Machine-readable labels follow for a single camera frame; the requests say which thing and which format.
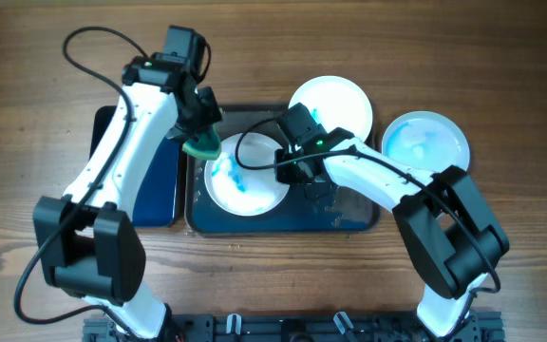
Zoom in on green yellow sponge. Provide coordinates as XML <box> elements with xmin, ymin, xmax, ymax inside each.
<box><xmin>182</xmin><ymin>126</ymin><xmax>221</xmax><ymax>161</ymax></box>

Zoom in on white plate blue stains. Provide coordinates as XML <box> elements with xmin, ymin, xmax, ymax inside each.
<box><xmin>381</xmin><ymin>110</ymin><xmax>471</xmax><ymax>172</ymax></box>

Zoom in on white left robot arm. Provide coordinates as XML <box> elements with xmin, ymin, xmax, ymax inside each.
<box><xmin>28</xmin><ymin>78</ymin><xmax>221</xmax><ymax>341</ymax></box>

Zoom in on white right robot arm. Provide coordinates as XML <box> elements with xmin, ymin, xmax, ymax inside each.
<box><xmin>274</xmin><ymin>128</ymin><xmax>510</xmax><ymax>338</ymax></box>

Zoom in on dark grey work tray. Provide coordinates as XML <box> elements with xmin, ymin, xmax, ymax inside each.
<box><xmin>184</xmin><ymin>103</ymin><xmax>382</xmax><ymax>236</ymax></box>

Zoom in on dark blue water tray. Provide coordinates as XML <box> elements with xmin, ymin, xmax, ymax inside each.
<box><xmin>88</xmin><ymin>108</ymin><xmax>183</xmax><ymax>228</ymax></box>

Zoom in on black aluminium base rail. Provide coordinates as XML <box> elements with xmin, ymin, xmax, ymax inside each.
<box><xmin>82</xmin><ymin>312</ymin><xmax>506</xmax><ymax>342</ymax></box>

